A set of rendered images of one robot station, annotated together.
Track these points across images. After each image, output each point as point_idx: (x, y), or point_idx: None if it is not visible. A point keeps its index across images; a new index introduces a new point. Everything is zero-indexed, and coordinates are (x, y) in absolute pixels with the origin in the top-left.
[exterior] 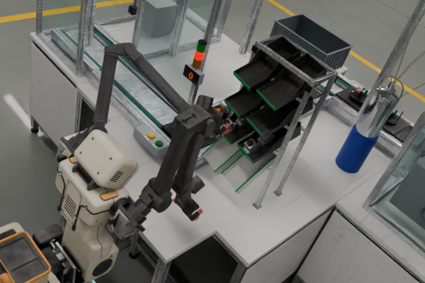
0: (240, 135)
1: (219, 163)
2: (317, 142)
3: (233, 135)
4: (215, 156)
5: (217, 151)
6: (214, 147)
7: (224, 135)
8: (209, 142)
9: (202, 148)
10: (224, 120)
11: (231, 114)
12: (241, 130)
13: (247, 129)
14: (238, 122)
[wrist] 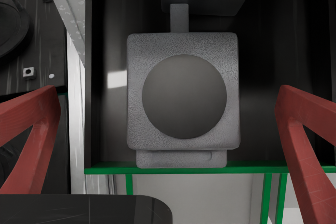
0: (333, 54)
1: (213, 201)
2: None
3: (256, 96)
4: (175, 195)
5: (160, 176)
6: (135, 184)
7: (243, 173)
8: (59, 150)
9: (73, 193)
10: (160, 117)
11: None
12: (249, 17)
13: None
14: None
